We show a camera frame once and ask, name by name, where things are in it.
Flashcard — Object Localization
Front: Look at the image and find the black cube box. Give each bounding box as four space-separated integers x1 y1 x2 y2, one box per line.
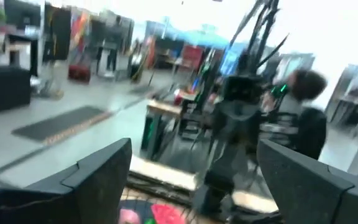
0 65 32 114

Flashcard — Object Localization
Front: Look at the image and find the dark side table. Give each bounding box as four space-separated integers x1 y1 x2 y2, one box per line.
140 99 204 162

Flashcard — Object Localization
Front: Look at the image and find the round dark blue placemat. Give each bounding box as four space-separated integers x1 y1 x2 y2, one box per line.
119 198 198 224

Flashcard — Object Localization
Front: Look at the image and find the pink red round fruit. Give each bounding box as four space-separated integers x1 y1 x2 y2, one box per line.
117 208 142 224

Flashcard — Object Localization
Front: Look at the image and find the person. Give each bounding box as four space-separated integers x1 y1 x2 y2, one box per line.
259 68 329 161

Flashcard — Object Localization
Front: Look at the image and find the black hazard-striped floor mat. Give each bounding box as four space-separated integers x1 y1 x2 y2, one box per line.
10 105 114 146

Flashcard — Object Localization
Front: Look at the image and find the blue canopy tent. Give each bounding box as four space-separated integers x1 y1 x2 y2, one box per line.
152 26 231 49

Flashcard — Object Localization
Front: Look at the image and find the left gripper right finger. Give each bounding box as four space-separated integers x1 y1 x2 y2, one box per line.
256 139 358 224

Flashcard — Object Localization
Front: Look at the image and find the black aluminium rig frame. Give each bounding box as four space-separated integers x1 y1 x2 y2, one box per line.
125 0 291 224

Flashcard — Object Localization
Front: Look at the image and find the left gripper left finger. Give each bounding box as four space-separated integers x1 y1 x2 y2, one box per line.
0 138 133 224

